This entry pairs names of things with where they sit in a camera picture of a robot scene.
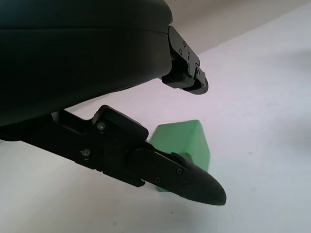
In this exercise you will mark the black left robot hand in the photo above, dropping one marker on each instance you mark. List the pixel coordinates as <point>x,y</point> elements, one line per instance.
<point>73,60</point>

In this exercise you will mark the green cube block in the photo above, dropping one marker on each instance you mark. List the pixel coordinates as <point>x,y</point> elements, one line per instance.
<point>184,138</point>

